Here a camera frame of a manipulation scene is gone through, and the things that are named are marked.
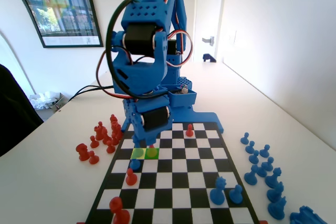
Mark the blue base plate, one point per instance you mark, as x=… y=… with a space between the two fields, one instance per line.
x=204 y=119

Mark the dark framed poster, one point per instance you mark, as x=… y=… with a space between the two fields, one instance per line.
x=65 y=11

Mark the crumpled white paper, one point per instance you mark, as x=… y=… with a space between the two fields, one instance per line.
x=40 y=100

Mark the tall red chess piece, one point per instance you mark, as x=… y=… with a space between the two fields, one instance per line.
x=99 y=130
x=152 y=153

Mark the black and white chessboard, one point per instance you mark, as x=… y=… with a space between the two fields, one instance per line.
x=183 y=166

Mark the blue chess king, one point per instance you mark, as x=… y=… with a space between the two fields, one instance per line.
x=138 y=153

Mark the red chess pawn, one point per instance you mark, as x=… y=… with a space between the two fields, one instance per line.
x=118 y=212
x=189 y=131
x=93 y=158
x=94 y=143
x=131 y=178
x=110 y=148

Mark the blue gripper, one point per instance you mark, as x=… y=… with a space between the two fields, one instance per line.
x=155 y=117

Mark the red board corner foot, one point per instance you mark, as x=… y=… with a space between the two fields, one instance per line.
x=263 y=222
x=80 y=222

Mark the blue chess pawn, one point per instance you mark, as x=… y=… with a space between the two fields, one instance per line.
x=262 y=170
x=135 y=165
x=268 y=164
x=235 y=195
x=264 y=151
x=250 y=148
x=252 y=176
x=253 y=158
x=244 y=138

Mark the blue chess rook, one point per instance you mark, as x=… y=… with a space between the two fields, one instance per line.
x=305 y=216

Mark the blue chess queen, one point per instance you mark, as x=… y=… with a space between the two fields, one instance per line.
x=218 y=192

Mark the tall blue chess piece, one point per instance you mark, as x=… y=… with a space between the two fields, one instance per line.
x=275 y=193
x=273 y=179
x=277 y=209

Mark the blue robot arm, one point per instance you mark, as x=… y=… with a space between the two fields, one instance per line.
x=147 y=11

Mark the red chess bishop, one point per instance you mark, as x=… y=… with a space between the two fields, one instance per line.
x=106 y=137

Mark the black chair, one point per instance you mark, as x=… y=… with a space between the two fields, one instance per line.
x=15 y=119

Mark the large red chess piece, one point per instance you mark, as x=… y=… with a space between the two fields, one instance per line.
x=83 y=153

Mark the white door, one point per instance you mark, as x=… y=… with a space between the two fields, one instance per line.
x=207 y=11

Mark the small cardboard box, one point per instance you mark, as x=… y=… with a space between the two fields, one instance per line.
x=61 y=99

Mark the white light switch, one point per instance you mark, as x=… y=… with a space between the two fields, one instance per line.
x=232 y=37

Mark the blue table clamp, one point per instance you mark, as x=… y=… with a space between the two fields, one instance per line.
x=209 y=58

